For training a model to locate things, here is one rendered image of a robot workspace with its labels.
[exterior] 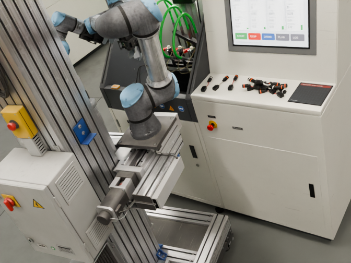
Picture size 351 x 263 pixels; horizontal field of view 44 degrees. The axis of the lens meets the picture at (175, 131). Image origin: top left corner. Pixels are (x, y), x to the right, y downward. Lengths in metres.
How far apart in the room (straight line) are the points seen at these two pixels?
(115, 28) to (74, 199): 0.70
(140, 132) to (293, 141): 0.74
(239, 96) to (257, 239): 0.99
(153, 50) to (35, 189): 0.71
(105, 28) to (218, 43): 0.86
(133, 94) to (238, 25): 0.69
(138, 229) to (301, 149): 0.92
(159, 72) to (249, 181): 0.98
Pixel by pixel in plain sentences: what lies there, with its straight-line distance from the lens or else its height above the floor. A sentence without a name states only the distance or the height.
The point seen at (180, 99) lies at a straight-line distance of 2.39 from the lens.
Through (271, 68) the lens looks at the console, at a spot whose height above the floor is 1.03.
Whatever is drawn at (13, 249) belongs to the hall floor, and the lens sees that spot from 3.52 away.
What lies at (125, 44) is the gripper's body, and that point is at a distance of 2.24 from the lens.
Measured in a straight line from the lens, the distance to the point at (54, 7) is 5.37.
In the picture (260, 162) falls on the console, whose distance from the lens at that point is 2.41.
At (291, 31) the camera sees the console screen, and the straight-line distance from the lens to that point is 2.18.
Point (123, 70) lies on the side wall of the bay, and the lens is 2.89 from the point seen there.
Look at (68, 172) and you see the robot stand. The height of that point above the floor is 1.19.
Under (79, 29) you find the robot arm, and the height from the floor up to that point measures 1.45.
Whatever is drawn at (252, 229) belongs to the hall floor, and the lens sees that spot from 2.86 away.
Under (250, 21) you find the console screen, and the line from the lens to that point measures 2.26.
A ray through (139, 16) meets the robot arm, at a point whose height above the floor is 1.62.
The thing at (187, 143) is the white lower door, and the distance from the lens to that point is 2.61.
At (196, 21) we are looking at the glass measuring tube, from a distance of 2.73.
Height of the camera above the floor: 2.20
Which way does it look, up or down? 35 degrees down
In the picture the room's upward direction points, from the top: 20 degrees counter-clockwise
